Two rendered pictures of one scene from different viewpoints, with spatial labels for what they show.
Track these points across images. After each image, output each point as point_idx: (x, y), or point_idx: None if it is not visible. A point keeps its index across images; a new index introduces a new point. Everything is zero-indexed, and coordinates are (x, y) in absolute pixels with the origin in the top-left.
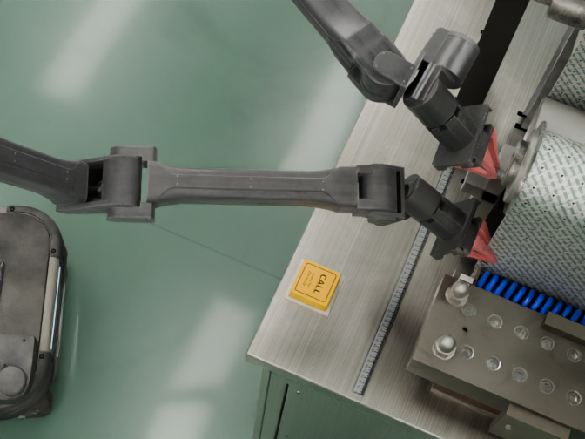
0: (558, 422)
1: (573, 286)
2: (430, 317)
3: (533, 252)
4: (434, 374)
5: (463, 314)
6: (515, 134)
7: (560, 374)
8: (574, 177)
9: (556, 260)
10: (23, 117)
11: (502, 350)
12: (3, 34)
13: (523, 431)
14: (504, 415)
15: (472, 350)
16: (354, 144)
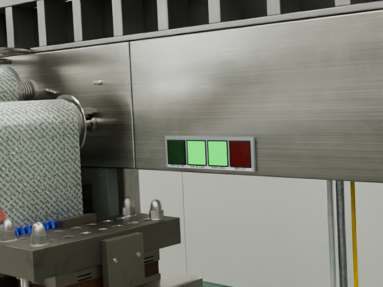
0: (128, 230)
1: (51, 199)
2: (11, 245)
3: (18, 181)
4: (52, 260)
5: (23, 240)
6: None
7: (98, 227)
8: (1, 103)
9: (32, 178)
10: None
11: (64, 234)
12: None
13: (122, 256)
14: (106, 246)
15: (52, 240)
16: None
